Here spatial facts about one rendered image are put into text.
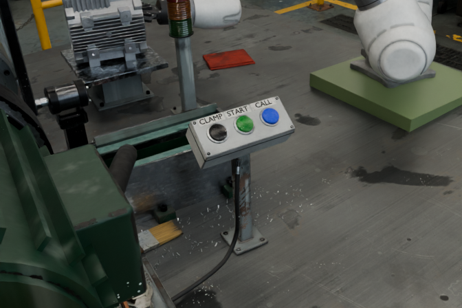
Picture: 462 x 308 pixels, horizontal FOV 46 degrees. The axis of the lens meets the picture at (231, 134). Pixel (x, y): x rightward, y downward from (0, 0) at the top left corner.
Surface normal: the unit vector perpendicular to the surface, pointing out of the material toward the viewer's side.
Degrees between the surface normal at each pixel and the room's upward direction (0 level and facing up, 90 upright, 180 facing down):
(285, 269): 0
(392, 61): 94
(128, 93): 90
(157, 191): 90
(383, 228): 0
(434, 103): 3
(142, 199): 90
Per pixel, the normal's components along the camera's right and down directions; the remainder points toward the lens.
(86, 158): -0.04, -0.86
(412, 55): -0.22, 0.61
